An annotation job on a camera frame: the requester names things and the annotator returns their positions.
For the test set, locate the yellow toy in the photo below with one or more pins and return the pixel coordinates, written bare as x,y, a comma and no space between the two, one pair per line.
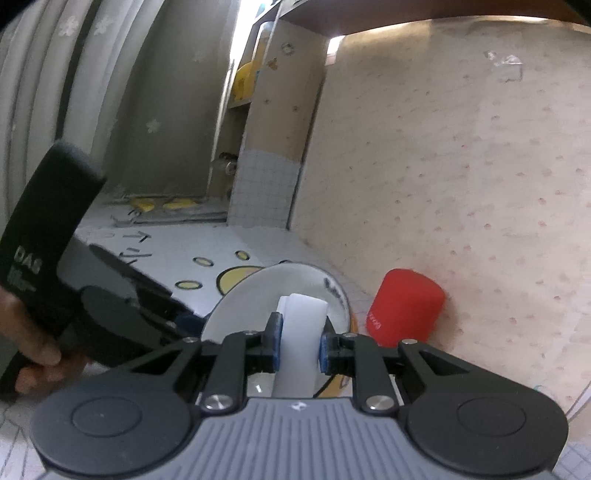
244,81

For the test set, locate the clear tape piece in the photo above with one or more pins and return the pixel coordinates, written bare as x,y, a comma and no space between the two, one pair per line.
508,69

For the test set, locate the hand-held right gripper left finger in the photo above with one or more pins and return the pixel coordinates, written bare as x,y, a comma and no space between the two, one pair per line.
275,344

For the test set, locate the red cylindrical cup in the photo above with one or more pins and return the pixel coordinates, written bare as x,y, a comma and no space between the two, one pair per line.
406,304

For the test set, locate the wooden side cabinet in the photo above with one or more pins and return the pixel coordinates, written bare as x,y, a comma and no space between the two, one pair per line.
286,106

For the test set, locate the person's left hand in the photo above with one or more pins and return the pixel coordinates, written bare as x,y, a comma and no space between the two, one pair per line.
37,364

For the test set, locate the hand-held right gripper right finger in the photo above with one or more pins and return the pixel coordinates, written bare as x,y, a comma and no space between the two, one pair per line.
324,350

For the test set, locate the white sponge block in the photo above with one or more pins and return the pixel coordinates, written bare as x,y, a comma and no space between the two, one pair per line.
300,332

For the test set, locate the white printed table mat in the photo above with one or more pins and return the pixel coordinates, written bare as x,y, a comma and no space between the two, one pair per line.
161,263

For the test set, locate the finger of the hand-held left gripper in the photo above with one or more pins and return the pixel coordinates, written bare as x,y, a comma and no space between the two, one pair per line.
157,300

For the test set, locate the yellow and white bowl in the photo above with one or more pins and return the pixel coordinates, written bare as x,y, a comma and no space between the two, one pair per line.
258,295

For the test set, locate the white sheer curtain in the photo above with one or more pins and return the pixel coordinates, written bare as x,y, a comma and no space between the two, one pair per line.
69,69

